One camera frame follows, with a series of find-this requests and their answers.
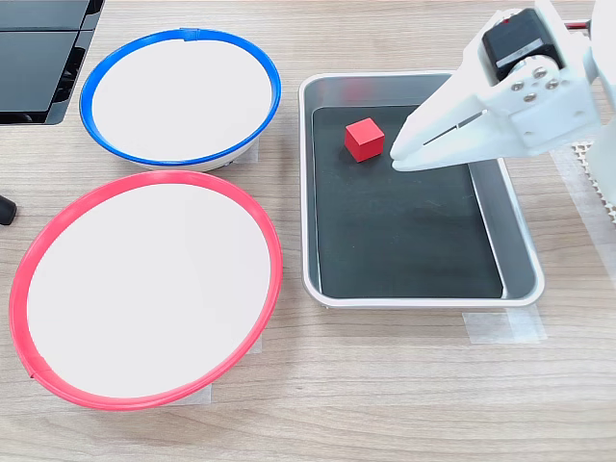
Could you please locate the red cube block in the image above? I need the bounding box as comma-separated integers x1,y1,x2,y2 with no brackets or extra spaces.
344,116,386,164

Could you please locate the steel tray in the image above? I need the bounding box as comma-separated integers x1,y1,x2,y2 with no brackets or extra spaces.
297,71,547,310

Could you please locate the clear tape strip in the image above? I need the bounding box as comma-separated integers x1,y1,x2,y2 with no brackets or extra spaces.
551,146,616,286
461,302,548,346

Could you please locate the pale perforated plate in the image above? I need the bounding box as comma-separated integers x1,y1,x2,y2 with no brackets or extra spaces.
572,138,616,223

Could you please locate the black mat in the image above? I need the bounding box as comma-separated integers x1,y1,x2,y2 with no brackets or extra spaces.
311,105,505,299

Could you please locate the white plate with blue rim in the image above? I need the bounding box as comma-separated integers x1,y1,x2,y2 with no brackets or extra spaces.
78,27,282,173

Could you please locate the white plate with red rim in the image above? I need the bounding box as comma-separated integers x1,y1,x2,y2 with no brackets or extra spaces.
8,169,284,412

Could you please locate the black glossy device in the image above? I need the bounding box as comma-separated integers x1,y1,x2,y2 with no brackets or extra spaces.
0,0,106,127

